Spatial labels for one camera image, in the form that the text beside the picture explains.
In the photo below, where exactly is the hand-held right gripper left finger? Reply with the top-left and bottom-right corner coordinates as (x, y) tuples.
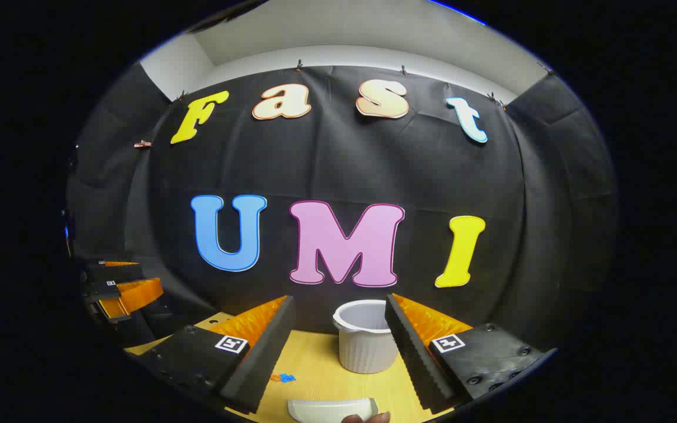
(127, 295), (296, 414)

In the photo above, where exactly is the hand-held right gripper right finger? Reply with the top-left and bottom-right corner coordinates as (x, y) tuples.
(384, 293), (558, 414)

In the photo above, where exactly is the white ribbed garbage bin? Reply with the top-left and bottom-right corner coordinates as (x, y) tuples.
(333, 300), (401, 374)

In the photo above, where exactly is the white dustpan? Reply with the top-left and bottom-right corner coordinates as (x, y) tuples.
(287, 398), (380, 423)

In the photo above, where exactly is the wooden desktop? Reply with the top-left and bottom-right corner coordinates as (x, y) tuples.
(124, 311), (451, 423)

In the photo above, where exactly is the black backdrop cloth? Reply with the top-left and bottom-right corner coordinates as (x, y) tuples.
(65, 62), (618, 353)

